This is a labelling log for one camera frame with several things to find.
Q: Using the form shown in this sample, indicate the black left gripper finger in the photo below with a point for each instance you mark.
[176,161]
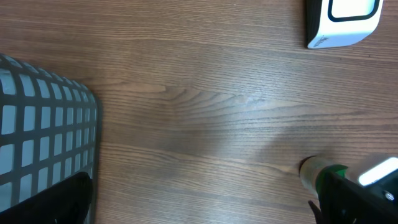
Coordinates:
[65,202]

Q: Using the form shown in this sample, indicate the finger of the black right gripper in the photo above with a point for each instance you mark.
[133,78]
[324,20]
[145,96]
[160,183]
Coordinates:
[341,201]

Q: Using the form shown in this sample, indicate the green cap bottle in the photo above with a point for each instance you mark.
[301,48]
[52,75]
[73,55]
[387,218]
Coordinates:
[312,171]

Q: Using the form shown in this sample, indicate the white barcode scanner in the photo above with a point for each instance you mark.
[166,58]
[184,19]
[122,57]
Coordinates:
[340,23]

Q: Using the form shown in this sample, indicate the grey plastic shopping basket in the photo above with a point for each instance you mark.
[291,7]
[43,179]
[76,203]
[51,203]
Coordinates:
[50,131]

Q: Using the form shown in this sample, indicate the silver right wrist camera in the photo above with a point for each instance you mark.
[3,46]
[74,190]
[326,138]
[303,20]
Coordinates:
[371,169]

